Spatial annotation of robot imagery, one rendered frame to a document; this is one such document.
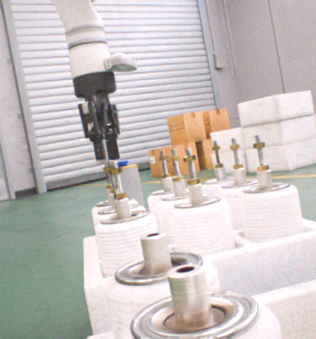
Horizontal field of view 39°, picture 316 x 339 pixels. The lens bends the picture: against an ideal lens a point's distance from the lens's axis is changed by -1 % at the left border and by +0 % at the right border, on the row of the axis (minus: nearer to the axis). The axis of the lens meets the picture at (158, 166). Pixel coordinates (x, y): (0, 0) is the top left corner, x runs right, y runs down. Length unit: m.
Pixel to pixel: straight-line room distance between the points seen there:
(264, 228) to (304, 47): 6.21
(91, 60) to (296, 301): 0.51
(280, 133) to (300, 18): 3.82
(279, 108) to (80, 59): 2.58
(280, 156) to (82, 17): 2.64
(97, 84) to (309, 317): 0.50
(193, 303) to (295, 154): 3.09
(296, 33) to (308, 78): 0.67
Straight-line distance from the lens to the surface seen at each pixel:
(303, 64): 6.88
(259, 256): 0.68
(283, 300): 0.49
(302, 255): 0.71
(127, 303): 0.35
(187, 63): 7.19
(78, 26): 0.81
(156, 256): 0.37
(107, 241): 0.67
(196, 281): 0.26
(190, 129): 4.52
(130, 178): 1.07
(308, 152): 3.47
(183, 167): 4.43
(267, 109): 3.32
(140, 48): 6.78
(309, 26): 6.82
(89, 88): 0.78
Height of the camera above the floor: 0.36
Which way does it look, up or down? 3 degrees down
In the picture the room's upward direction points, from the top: 10 degrees counter-clockwise
